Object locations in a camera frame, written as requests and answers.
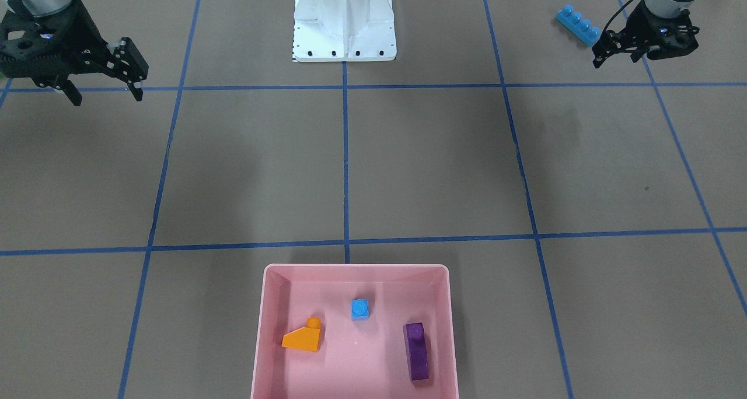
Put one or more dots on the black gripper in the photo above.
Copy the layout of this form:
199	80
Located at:
643	26
83	30

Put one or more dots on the long blue block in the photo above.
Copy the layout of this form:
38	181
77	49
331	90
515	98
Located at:
578	25

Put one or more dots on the orange block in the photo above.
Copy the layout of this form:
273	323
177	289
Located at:
307	338

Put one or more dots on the small blue block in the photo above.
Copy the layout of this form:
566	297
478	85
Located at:
360	309

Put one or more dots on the purple block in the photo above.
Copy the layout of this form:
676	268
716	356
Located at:
416	351

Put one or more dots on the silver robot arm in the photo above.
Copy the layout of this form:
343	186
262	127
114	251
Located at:
663	8
48	41

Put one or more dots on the pink plastic box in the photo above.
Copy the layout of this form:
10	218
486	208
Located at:
356	358

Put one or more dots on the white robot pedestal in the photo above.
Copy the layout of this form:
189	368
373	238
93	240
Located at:
344	31

